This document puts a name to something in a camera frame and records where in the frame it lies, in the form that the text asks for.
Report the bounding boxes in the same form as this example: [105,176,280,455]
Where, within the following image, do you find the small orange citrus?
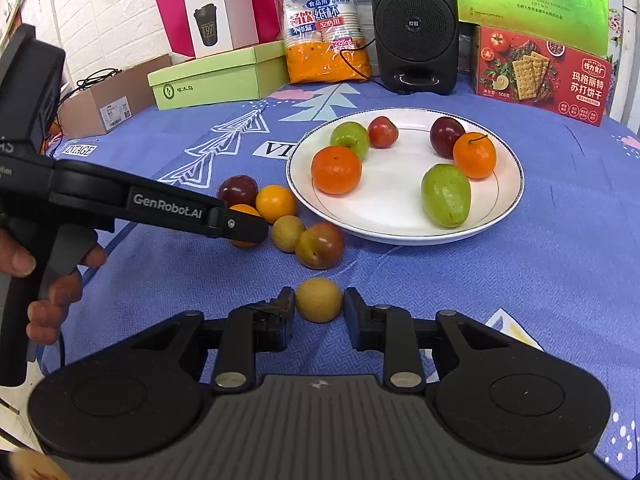
[230,204,260,248]

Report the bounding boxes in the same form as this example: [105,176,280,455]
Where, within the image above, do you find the yellow orange citrus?
[255,184,297,224]

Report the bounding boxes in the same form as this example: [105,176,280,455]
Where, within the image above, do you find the tan longan fruit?
[271,214,306,254]

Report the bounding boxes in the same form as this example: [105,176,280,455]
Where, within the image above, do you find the dark purple plum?
[217,174,258,207]

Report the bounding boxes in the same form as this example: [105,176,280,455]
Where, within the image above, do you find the tan round fruit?
[295,278,343,324]

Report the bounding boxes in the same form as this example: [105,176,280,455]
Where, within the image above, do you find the red yellow plum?
[295,222,345,270]

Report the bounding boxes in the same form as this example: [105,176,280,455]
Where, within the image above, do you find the large orange tangerine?
[310,145,362,195]

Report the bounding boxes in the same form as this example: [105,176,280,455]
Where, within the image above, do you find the small green apple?
[330,122,370,159]

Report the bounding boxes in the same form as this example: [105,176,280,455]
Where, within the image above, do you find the green pear-shaped fruit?
[421,164,471,229]

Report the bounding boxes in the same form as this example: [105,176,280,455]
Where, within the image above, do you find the red tomato fruit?
[368,116,399,148]

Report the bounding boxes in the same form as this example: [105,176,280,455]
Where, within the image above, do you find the orange mandarin with stem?
[452,132,497,180]

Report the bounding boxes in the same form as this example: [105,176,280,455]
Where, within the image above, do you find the dark red plum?
[430,116,465,159]

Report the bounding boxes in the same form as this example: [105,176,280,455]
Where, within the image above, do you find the person's left hand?
[0,228,108,347]

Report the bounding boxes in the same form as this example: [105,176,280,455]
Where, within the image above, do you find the brown cardboard box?
[58,54,172,139]

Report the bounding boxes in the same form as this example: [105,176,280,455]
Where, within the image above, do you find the white round plate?
[285,107,525,246]

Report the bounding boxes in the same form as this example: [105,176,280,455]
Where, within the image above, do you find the light green shoe box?
[148,40,288,110]

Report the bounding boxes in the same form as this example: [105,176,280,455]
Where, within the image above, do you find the orange paper cup package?
[278,0,372,84]

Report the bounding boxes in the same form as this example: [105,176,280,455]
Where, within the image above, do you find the white coffee cup box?
[184,0,258,58]

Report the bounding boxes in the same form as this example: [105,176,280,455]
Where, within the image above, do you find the black speaker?
[372,0,459,94]

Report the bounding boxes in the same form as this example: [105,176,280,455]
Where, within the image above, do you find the red cracker box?
[473,26,612,126]

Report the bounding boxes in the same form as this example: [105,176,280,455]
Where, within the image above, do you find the black speaker cable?
[338,34,402,96]

